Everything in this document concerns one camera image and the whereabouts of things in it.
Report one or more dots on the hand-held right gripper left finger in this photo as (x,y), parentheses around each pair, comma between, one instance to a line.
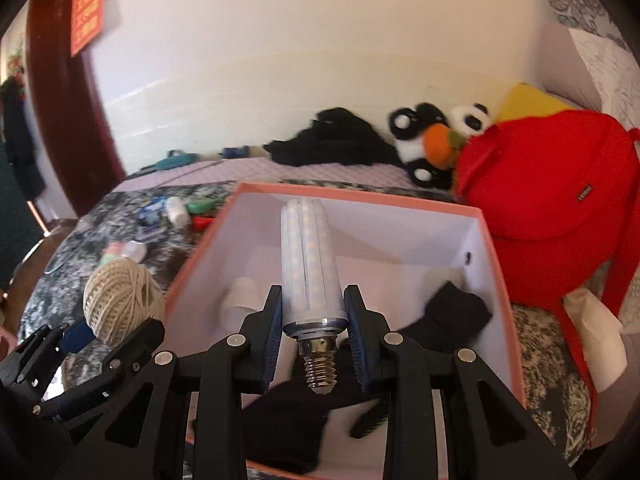
(271,332)

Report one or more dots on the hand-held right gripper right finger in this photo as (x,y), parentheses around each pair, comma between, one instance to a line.
(353,332)

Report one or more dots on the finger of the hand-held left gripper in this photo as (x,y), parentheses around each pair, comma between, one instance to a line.
(132,347)
(40,350)

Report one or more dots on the white corn light bulb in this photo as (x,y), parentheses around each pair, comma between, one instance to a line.
(310,270)

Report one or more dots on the pink cardboard box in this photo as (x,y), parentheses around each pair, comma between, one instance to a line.
(400,230)

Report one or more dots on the white roll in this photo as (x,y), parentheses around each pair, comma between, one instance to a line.
(240,300)

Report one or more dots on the beige twine ball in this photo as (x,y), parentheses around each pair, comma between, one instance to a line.
(122,295)

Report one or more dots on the black sock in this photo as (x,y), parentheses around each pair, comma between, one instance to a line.
(280,425)
(440,315)

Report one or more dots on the pastel small object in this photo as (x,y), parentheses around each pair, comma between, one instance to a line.
(120,252)

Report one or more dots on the red small object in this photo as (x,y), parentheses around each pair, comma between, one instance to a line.
(204,222)

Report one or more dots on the blue printed packet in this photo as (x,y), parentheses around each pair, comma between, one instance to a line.
(151,214)

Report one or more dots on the green small object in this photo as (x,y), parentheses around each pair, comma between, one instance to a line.
(202,207)

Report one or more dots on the white small bottle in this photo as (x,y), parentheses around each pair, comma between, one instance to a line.
(176,210)

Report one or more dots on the blue small object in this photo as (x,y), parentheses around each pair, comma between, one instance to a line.
(235,152)

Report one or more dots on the teal tool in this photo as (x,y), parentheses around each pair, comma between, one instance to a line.
(175,161)

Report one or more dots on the black garment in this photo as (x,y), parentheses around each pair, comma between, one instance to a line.
(340,140)

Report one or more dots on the grey patterned blanket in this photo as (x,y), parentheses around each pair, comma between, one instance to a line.
(550,385)

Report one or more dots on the dark hanging coat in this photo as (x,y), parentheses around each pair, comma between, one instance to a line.
(20,145)

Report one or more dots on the panda plush toy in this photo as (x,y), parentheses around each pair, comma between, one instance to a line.
(425,130)

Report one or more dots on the red backpack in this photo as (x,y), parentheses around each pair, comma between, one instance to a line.
(540,195)

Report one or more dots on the white paper tissue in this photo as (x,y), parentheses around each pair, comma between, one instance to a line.
(597,345)

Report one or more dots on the yellow pillow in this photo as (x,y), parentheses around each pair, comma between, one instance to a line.
(530,102)

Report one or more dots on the floral white quilt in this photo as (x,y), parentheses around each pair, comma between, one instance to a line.
(600,45)

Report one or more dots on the dark red door frame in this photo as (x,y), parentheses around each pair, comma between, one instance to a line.
(65,110)

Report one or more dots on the red wall poster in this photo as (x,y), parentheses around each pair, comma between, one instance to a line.
(89,7)

